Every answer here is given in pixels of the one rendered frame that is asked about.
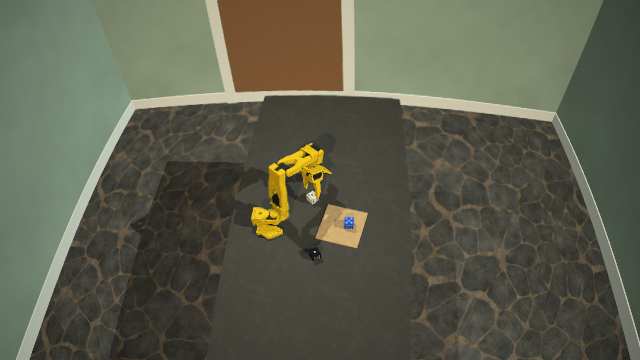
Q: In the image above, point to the white die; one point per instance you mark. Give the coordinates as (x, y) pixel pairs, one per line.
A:
(311, 197)

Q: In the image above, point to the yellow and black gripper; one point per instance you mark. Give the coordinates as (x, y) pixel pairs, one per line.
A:
(314, 175)

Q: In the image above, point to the blue die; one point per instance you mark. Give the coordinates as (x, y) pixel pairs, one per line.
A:
(348, 222)

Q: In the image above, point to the black die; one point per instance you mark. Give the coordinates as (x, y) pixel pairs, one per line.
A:
(314, 254)

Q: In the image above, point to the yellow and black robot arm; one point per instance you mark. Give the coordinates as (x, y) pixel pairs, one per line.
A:
(313, 157)

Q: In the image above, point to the tan square mat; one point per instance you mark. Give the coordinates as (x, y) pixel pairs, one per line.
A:
(332, 226)

